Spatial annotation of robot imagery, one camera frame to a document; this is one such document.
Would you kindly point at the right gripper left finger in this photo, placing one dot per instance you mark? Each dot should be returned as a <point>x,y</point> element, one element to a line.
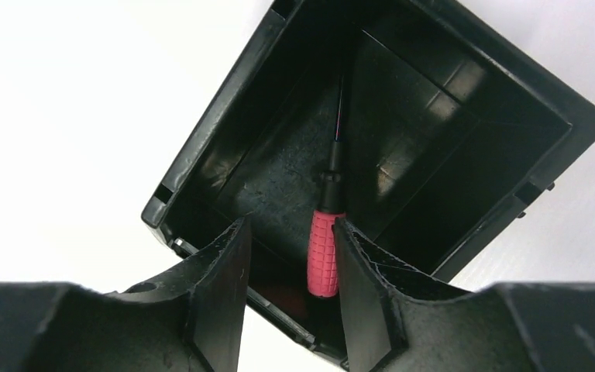
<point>187,318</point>

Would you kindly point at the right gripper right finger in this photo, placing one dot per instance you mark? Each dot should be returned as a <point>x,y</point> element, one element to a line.
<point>397,318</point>

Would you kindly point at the black plastic bin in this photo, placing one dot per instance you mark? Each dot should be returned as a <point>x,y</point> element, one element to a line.
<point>450,132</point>

